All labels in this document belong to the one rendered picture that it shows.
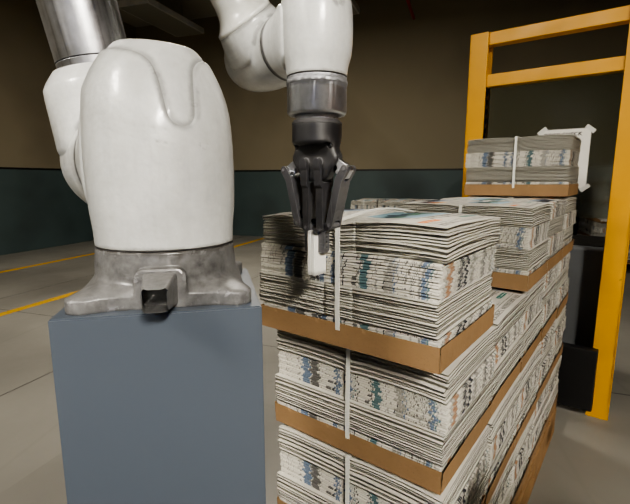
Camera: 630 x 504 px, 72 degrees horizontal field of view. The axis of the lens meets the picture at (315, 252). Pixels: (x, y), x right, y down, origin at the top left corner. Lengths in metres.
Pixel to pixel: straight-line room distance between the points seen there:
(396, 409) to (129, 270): 0.53
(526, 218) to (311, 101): 0.76
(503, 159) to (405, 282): 1.24
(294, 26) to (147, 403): 0.50
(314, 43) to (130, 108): 0.28
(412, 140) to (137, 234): 7.47
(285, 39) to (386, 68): 7.44
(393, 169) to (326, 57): 7.23
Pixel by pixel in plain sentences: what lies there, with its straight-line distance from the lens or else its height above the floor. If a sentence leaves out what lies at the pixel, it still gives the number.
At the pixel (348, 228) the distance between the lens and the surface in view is 0.74.
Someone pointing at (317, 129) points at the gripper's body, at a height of 1.20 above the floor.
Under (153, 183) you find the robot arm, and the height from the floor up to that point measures 1.12.
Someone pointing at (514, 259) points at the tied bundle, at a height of 0.92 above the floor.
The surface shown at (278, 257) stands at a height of 0.98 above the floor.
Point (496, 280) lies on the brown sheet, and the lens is 1.28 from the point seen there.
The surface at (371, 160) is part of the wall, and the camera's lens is 7.93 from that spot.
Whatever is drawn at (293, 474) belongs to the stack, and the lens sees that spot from 1.06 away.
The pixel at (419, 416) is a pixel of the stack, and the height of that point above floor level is 0.73.
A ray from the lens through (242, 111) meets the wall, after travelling 8.91.
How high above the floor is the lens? 1.13
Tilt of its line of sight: 10 degrees down
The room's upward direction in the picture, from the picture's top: straight up
